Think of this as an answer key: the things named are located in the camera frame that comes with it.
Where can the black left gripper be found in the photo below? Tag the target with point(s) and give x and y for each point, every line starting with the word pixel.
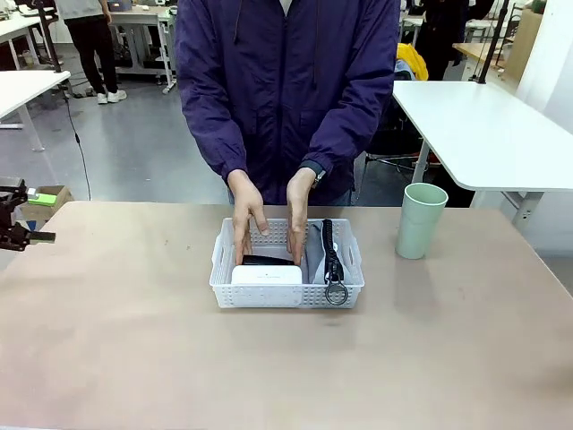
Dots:
pixel 4 210

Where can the black case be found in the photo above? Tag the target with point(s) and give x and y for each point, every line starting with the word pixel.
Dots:
pixel 268 260

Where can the white rectangular box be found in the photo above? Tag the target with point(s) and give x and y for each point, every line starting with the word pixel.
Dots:
pixel 266 275

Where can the grey CAMPUS zip pouch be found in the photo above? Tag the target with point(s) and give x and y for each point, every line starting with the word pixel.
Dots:
pixel 320 255

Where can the person's right sleeved forearm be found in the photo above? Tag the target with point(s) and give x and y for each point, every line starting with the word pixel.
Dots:
pixel 215 134

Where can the person's left sleeved forearm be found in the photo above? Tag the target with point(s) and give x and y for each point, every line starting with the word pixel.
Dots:
pixel 344 130

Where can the white perforated plastic basket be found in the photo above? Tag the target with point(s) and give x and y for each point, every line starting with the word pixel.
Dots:
pixel 268 298

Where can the person's right hand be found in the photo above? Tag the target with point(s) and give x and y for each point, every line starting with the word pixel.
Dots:
pixel 246 206

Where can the person's left hand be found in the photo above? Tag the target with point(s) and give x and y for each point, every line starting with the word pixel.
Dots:
pixel 299 210

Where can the small cardboard floor box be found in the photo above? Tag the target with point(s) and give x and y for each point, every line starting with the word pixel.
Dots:
pixel 53 201

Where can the white table with rounded corner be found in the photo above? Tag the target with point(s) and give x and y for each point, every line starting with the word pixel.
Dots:
pixel 27 89

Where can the black upright clamp stand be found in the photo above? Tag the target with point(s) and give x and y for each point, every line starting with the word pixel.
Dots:
pixel 50 36

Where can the bystander in black trousers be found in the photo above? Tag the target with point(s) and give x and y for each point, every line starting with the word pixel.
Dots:
pixel 91 45

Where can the white background workbench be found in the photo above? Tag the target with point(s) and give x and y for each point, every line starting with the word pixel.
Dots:
pixel 143 27

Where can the purple jacket torso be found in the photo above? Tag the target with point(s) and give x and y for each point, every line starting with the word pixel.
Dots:
pixel 286 89

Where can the dark wristwatch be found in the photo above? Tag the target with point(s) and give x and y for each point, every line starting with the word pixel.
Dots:
pixel 318 177

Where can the pale green plastic cup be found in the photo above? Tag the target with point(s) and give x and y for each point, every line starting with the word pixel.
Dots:
pixel 418 224

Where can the yellow jacket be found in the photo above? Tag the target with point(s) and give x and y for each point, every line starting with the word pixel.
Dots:
pixel 414 58

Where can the bystander in black clothes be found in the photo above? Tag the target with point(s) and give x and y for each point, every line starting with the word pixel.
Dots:
pixel 441 36

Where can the large white side table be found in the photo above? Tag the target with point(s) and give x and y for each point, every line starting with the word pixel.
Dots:
pixel 483 130

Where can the wooden top desk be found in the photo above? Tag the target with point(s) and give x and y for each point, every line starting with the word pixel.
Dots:
pixel 474 50

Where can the black slanted stand pole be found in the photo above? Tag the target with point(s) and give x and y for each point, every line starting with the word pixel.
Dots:
pixel 492 40

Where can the tall cardboard box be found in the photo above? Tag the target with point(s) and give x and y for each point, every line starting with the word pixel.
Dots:
pixel 524 45

